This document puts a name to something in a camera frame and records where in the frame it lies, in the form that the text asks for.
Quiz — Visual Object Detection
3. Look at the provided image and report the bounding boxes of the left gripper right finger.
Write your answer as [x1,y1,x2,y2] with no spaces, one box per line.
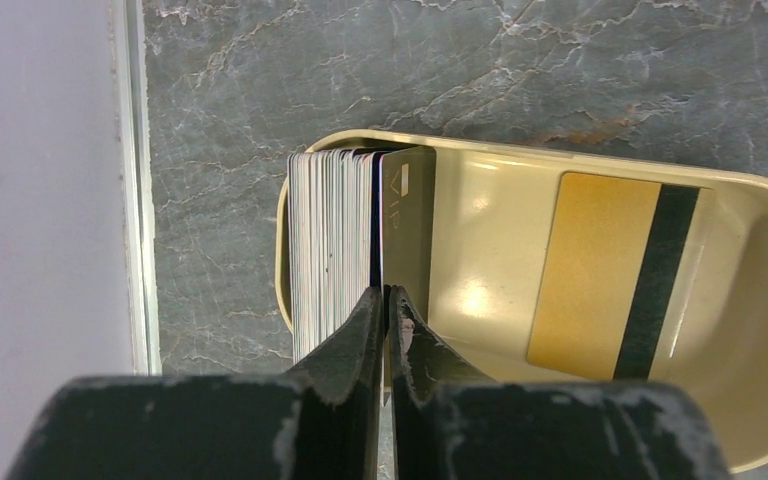
[389,286,730,479]

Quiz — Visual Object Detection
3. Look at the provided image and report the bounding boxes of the black VIP card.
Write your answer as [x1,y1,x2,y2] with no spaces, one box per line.
[377,147,436,317]

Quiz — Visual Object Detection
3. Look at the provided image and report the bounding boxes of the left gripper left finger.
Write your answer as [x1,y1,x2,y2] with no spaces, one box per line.
[7,287,384,479]

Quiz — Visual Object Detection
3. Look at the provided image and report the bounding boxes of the stack of cards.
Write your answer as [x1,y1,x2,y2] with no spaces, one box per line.
[287,148,384,362]

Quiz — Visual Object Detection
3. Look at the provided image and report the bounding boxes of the aluminium frame rail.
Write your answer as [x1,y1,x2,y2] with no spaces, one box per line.
[109,0,162,375]

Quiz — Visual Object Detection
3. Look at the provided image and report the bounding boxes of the gold card in tray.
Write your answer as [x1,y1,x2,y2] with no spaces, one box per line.
[526,172,701,380]

